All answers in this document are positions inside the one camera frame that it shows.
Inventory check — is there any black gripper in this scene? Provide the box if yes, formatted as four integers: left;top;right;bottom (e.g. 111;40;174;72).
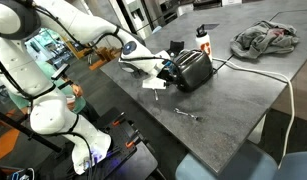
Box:
156;61;183;89

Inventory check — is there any black toaster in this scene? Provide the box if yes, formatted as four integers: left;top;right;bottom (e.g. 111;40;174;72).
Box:
172;48;215;94

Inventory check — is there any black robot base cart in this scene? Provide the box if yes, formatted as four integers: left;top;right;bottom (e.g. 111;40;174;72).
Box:
36;106;159;180

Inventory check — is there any person's hand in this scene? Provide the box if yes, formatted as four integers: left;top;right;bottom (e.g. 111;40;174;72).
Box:
70;83;85;99

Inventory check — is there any small black stand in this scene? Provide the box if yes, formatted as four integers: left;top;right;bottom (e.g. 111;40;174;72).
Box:
168;39;186;56

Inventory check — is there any metal fork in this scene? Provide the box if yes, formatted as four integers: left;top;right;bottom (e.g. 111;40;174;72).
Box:
173;107;204;123

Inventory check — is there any white bottle with black cap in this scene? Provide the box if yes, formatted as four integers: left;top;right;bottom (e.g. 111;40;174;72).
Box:
195;23;214;63

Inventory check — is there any wooden stool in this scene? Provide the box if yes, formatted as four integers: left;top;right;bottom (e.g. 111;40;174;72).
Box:
88;46;123;71

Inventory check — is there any stainless steel refrigerator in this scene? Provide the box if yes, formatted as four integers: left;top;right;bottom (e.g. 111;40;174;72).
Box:
116;0;167;39

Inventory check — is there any grey crumpled cloth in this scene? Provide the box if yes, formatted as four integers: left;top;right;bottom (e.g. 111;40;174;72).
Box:
230;19;301;60

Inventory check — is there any light blue chair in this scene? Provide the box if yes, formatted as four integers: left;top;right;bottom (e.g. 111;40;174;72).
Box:
174;141;279;180
272;151;307;180

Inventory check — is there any person in teal shirt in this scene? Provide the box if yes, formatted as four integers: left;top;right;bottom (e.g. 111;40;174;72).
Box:
7;59;87;114

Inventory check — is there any black metal bar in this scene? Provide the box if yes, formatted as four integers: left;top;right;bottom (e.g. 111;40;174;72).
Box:
0;106;64;154

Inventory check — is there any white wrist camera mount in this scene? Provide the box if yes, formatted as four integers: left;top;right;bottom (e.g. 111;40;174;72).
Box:
142;77;167;90

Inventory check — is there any thick white cable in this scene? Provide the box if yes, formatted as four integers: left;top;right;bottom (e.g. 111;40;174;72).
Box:
211;56;297;169

